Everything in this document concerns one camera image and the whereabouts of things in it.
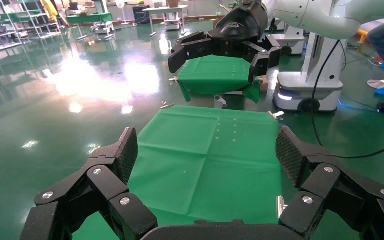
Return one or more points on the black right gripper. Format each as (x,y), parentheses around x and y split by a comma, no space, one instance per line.
(241,23)

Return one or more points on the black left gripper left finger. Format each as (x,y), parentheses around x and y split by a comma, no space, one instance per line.
(106,185)

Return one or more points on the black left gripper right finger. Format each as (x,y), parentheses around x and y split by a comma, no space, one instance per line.
(324,185)

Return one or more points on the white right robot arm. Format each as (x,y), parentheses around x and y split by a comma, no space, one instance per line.
(321,16)

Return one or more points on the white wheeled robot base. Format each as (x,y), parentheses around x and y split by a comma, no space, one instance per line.
(289,38)
(306,87)

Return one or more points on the draped green table cloth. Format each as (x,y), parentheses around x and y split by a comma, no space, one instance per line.
(215,76)

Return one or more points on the silver metal clip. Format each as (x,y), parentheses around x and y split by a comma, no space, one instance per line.
(166,105)
(275,115)
(173,80)
(280,206)

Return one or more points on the long white table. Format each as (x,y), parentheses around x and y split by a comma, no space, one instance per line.
(165,9)

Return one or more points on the white standing fan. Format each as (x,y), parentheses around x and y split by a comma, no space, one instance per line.
(122,6)

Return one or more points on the chrome swivel stool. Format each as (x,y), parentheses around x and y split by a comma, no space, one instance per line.
(377,83)

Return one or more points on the green covered table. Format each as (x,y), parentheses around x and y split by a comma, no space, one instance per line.
(89,18)

